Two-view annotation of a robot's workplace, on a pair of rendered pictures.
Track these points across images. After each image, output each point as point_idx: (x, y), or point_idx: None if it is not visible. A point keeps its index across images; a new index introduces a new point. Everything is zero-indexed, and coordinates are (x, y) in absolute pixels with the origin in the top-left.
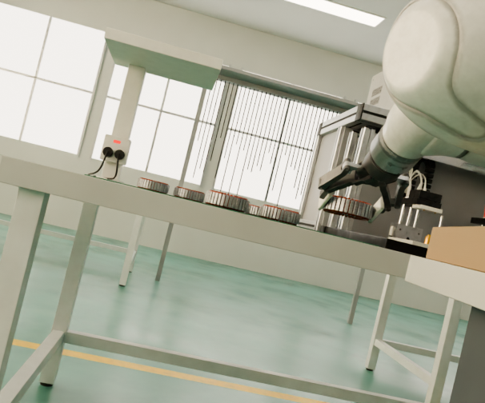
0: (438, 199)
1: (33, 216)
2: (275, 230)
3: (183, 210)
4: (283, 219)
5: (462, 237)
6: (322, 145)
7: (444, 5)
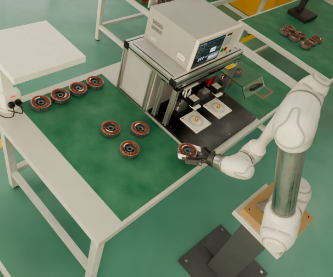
0: (199, 101)
1: None
2: (176, 186)
3: (153, 204)
4: (145, 136)
5: (255, 222)
6: (129, 55)
7: (284, 247)
